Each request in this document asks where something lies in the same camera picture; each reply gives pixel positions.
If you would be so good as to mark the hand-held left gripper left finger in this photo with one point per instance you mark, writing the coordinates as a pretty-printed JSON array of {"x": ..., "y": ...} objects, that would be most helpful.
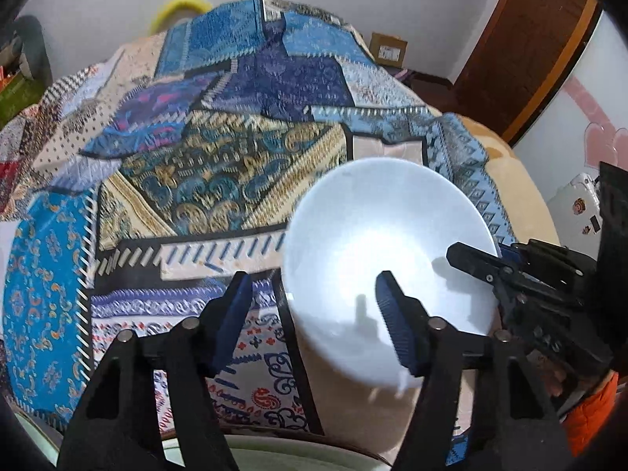
[{"x": 233, "y": 314}]

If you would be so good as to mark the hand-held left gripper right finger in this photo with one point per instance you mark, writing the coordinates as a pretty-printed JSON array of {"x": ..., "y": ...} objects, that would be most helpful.
[{"x": 395, "y": 324}]

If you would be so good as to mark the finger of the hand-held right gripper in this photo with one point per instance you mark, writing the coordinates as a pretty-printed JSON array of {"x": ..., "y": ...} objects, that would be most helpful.
[
  {"x": 473, "y": 260},
  {"x": 549, "y": 260}
]

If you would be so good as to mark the white bowl with dark dots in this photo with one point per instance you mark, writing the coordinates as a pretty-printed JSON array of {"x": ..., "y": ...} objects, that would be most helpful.
[{"x": 382, "y": 225}]

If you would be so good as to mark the person's right forearm orange sleeve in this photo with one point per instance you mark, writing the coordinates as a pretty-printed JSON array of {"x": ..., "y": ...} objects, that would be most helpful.
[{"x": 591, "y": 412}]

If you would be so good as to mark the person's right hand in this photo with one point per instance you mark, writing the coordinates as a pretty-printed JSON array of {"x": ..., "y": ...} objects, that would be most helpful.
[{"x": 556, "y": 383}]

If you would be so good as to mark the white suitcase with stickers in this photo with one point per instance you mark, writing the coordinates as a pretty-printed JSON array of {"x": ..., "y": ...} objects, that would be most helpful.
[{"x": 574, "y": 206}]

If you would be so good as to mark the brown plate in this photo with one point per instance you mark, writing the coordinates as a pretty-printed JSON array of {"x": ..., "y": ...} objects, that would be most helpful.
[{"x": 274, "y": 434}]

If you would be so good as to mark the patchwork printed blanket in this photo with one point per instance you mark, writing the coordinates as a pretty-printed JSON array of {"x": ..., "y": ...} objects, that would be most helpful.
[{"x": 245, "y": 167}]

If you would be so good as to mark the light green plate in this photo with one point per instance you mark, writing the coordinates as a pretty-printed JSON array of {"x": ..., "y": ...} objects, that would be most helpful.
[{"x": 294, "y": 461}]

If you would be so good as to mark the white wardrobe with pink decal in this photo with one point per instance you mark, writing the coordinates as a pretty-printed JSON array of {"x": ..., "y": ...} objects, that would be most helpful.
[{"x": 579, "y": 83}]

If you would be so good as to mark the brown wooden door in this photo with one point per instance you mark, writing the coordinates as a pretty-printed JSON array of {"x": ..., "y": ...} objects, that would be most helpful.
[{"x": 530, "y": 44}]

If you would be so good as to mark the small cardboard box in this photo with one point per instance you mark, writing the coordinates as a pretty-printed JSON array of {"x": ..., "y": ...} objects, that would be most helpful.
[{"x": 387, "y": 49}]

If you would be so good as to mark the pile of assorted boxes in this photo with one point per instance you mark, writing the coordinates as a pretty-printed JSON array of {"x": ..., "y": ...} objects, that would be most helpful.
[{"x": 7, "y": 64}]

